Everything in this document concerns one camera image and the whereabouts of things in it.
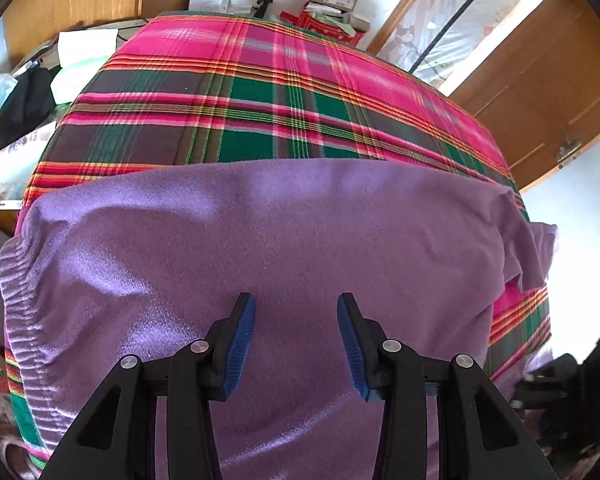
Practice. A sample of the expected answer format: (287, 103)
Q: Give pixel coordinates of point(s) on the pale green packet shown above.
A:
(77, 82)

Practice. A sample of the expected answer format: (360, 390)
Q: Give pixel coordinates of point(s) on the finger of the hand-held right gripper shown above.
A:
(547, 380)

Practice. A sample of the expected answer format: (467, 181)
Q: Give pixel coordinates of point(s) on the white roll pack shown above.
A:
(22, 152)

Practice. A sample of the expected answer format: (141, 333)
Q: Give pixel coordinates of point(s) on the pink green plaid blanket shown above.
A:
(280, 85)

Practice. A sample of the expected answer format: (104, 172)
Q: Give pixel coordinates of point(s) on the white desk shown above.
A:
(2, 192)

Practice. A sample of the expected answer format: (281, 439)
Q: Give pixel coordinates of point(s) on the wooden wardrobe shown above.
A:
(80, 0)

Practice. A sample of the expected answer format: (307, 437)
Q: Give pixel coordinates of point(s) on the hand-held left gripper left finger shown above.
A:
(237, 350)

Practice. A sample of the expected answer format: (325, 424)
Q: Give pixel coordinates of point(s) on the black cloth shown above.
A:
(22, 105)

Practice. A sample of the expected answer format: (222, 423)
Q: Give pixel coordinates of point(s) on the white paper box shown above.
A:
(87, 47)

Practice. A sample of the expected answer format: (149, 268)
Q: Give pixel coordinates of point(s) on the purple sweater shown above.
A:
(280, 235)

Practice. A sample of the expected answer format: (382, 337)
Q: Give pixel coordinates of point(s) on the metal door lock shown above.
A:
(569, 150)

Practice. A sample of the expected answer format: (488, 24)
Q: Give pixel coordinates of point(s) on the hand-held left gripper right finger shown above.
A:
(352, 350)

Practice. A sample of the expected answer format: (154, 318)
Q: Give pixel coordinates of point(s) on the red box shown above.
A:
(330, 25)

